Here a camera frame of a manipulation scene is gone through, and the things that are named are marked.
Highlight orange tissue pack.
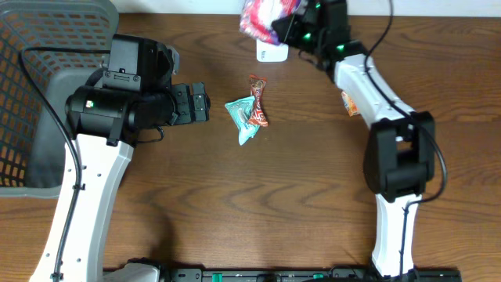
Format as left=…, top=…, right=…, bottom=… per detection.
left=341, top=92, right=359, bottom=117

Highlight brown orange candy bar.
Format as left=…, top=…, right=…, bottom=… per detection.
left=248, top=74, right=269, bottom=127

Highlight teal wrapper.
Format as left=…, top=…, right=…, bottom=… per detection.
left=225, top=96, right=259, bottom=146

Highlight red purple snack bag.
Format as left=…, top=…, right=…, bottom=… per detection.
left=240, top=0, right=308, bottom=45

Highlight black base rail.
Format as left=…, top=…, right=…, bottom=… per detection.
left=103, top=267, right=463, bottom=282

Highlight dark grey plastic basket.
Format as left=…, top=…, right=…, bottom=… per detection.
left=1, top=0, right=119, bottom=199

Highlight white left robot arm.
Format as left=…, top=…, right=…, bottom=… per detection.
left=31, top=34, right=211, bottom=281

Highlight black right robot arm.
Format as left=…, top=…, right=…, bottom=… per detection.
left=271, top=1, right=441, bottom=281

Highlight white barcode scanner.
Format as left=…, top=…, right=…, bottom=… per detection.
left=256, top=40, right=289, bottom=63

